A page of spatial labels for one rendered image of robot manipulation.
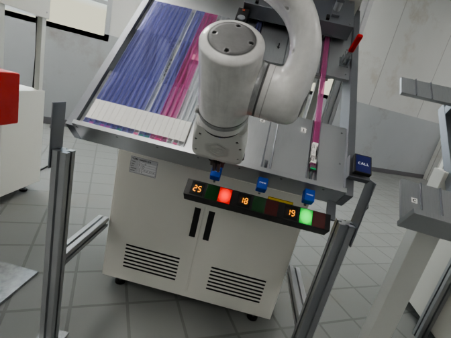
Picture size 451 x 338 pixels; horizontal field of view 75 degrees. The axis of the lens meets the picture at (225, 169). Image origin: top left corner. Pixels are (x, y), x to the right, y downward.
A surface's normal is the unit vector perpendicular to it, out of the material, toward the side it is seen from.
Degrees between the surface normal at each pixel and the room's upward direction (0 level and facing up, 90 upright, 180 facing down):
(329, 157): 46
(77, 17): 90
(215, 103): 135
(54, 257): 90
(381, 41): 90
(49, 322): 90
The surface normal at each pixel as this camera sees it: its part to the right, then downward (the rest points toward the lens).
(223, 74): -0.25, 0.85
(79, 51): 0.34, 0.34
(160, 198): -0.11, 0.25
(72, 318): 0.23, -0.93
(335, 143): 0.08, -0.46
